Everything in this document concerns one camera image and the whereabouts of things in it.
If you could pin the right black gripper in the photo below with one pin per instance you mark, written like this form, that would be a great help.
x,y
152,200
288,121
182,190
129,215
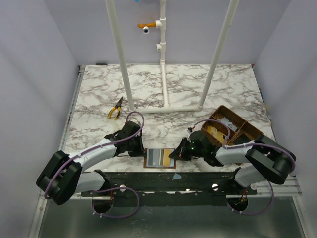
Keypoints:
x,y
184,148

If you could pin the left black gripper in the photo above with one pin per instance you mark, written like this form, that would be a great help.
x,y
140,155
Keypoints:
x,y
138,148

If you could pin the brown leather card holder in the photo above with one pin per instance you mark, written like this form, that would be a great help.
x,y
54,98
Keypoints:
x,y
154,159

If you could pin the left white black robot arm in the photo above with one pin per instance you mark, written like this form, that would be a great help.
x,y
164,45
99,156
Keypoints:
x,y
64,175

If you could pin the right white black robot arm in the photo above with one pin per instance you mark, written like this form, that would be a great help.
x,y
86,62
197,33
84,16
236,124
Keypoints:
x,y
268,160

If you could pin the gold card in tray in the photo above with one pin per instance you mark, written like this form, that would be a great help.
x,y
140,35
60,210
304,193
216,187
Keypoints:
x,y
217,136

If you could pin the grey card in tray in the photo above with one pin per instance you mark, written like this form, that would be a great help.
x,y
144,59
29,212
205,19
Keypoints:
x,y
230,124

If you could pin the brown woven divided tray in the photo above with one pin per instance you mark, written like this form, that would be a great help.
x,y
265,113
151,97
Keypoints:
x,y
225,126

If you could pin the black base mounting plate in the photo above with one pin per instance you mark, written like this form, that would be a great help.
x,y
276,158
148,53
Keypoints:
x,y
169,188

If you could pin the blue white small ball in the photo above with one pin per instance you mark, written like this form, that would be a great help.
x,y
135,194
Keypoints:
x,y
145,30

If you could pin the orange pipe hook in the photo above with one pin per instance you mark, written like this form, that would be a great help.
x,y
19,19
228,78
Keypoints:
x,y
156,24

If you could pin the yellow handled pliers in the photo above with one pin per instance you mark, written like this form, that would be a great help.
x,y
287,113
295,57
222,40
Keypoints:
x,y
117,108

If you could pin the white PVC pipe frame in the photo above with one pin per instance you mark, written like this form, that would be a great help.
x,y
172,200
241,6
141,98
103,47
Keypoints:
x,y
161,47

